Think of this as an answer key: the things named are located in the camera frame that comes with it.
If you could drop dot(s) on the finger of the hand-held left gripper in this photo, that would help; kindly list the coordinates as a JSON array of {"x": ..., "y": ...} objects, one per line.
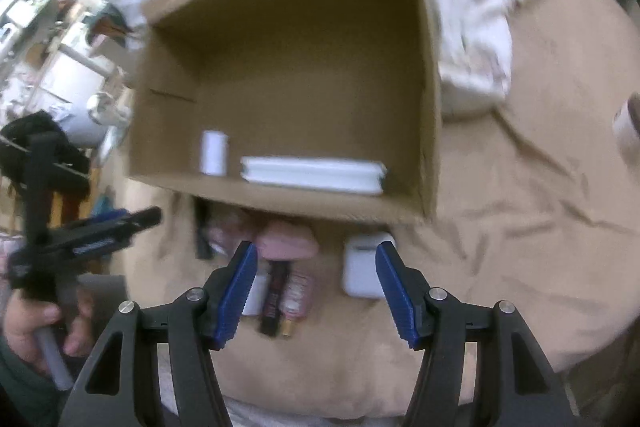
[{"x": 110, "y": 229}]

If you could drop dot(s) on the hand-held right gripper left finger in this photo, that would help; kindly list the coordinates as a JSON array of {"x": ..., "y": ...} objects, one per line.
[{"x": 235, "y": 297}]

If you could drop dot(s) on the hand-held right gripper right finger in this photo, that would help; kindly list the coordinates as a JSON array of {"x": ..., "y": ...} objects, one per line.
[{"x": 397, "y": 297}]

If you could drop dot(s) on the white bottle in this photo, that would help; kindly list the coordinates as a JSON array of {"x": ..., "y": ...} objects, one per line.
[{"x": 256, "y": 294}]

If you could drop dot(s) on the black tube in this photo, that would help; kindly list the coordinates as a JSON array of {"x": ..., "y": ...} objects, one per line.
[{"x": 275, "y": 297}]

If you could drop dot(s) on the white charger plug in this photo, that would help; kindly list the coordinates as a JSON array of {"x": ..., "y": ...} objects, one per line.
[{"x": 360, "y": 269}]

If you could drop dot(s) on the pink tube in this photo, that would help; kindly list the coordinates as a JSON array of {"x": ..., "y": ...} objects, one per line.
[{"x": 296, "y": 307}]

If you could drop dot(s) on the pink item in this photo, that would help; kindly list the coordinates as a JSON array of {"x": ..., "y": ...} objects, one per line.
[{"x": 290, "y": 242}]

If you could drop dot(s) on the person's left forearm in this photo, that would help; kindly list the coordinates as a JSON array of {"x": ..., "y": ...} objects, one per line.
[{"x": 20, "y": 392}]

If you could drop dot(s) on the person's left hand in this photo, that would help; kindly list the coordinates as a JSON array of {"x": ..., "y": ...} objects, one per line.
[{"x": 25, "y": 329}]

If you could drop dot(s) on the dark cloth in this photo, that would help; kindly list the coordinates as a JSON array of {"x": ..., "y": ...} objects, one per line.
[{"x": 70, "y": 157}]

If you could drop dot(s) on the white bucket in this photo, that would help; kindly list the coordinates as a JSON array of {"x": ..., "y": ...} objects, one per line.
[{"x": 85, "y": 122}]

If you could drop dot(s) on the white cylinder container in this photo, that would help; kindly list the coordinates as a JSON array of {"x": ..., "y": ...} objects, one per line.
[{"x": 214, "y": 152}]

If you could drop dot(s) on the grey cloth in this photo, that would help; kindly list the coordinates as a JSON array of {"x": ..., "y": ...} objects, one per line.
[{"x": 320, "y": 417}]

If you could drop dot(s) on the large cardboard box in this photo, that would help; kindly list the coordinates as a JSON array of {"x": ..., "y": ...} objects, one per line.
[{"x": 525, "y": 232}]

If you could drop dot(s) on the white flat box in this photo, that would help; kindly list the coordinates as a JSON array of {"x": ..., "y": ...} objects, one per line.
[{"x": 312, "y": 175}]

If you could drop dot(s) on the white patterned blanket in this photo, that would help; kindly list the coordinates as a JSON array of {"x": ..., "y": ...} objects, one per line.
[{"x": 475, "y": 7}]

